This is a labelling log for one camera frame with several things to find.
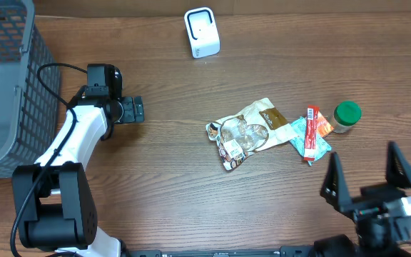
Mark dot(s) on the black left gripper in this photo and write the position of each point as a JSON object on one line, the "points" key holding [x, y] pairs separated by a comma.
{"points": [[134, 109]]}

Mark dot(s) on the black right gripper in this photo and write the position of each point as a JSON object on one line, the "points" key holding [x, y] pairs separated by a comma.
{"points": [[369, 198]]}

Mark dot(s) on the orange small box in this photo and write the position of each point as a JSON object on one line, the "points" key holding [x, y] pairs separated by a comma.
{"points": [[324, 128]]}

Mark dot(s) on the green lid jar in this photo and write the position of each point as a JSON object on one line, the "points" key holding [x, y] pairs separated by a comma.
{"points": [[345, 116]]}

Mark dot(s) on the red stick packet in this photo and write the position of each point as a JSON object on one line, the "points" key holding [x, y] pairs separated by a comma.
{"points": [[310, 133]]}

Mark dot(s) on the teal tissue pack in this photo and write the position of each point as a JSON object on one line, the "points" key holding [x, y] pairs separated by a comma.
{"points": [[298, 142]]}

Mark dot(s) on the brown snack bag red label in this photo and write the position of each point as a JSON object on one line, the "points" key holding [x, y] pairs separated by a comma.
{"points": [[255, 128]]}

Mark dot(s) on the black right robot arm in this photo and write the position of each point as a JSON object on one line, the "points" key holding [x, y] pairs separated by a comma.
{"points": [[376, 237]]}

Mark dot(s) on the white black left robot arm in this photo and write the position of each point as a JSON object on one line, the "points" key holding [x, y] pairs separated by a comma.
{"points": [[55, 210]]}

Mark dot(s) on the white barcode scanner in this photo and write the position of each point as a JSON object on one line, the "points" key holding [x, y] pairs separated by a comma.
{"points": [[202, 32]]}

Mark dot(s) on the grey plastic mesh basket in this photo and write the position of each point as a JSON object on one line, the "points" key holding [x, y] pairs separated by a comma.
{"points": [[28, 111]]}

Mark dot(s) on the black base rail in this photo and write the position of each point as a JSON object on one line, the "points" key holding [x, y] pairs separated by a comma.
{"points": [[284, 251]]}

